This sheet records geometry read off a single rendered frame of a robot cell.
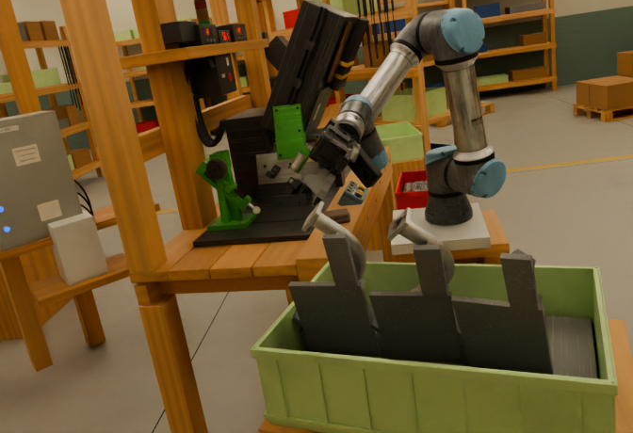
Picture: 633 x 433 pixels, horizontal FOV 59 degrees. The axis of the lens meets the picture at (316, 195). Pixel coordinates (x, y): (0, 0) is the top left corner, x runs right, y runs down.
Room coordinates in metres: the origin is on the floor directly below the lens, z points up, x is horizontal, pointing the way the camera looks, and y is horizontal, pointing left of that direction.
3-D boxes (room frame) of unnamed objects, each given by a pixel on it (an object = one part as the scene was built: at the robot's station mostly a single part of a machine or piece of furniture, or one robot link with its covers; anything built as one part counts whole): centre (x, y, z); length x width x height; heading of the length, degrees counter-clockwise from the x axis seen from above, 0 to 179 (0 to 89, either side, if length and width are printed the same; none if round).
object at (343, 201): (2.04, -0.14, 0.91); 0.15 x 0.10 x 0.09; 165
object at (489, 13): (10.38, -3.02, 1.12); 3.16 x 0.54 x 2.24; 82
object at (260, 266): (2.30, 0.10, 0.44); 1.49 x 0.70 x 0.88; 165
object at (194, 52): (2.36, 0.35, 1.52); 0.90 x 0.25 x 0.04; 165
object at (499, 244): (1.70, -0.41, 0.83); 0.32 x 0.32 x 0.04; 79
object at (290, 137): (2.21, 0.06, 1.17); 0.13 x 0.12 x 0.20; 165
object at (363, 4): (5.60, -0.51, 1.19); 2.30 x 0.55 x 2.39; 33
